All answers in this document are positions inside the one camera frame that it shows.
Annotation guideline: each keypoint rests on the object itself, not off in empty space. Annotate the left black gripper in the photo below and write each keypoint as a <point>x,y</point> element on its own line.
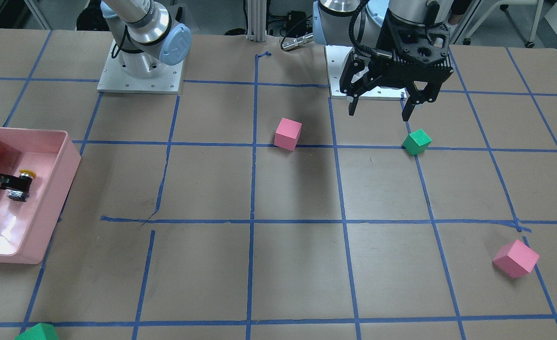
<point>364,70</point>

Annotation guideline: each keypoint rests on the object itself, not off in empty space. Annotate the green cube near right arm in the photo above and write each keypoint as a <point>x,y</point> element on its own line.
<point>41,331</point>

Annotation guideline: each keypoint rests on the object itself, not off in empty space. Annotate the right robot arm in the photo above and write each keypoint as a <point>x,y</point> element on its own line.
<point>49,79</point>

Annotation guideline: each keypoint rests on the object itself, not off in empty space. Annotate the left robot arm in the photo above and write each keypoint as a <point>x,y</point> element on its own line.
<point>331,20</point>

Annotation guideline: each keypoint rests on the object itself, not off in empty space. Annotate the pink plastic bin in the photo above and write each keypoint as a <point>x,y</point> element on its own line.
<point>37,168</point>

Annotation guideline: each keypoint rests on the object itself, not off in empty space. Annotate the green cube front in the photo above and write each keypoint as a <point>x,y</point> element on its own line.
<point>417,142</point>

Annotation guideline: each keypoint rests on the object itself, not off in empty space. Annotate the pink cube centre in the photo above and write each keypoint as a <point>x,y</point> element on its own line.
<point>287,134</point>

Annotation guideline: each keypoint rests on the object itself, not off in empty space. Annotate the pink cube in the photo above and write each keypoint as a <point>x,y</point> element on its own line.
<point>287,134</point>
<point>516,259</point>

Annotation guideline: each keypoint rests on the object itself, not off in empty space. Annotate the aluminium frame post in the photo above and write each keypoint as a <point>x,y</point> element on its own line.
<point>256,18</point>

